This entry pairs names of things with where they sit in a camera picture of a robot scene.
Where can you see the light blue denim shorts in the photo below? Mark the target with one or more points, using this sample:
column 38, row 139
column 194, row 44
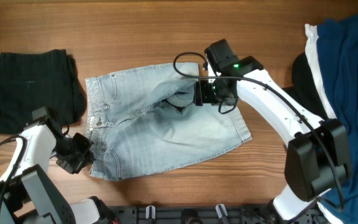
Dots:
column 143, row 121

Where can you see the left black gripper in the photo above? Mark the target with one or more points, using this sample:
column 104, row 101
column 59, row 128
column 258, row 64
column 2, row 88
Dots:
column 84, row 160

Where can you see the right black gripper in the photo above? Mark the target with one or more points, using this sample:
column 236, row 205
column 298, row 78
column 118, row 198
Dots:
column 202, row 94

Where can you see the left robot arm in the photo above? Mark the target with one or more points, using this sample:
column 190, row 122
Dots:
column 27, row 195

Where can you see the dark blue garment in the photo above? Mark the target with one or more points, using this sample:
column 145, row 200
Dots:
column 337, row 49

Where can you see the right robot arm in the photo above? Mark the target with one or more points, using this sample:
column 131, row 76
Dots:
column 318, row 157

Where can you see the folded black shorts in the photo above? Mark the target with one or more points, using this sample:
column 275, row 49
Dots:
column 31, row 81

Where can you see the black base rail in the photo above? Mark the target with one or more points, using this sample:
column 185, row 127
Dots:
column 246, row 214

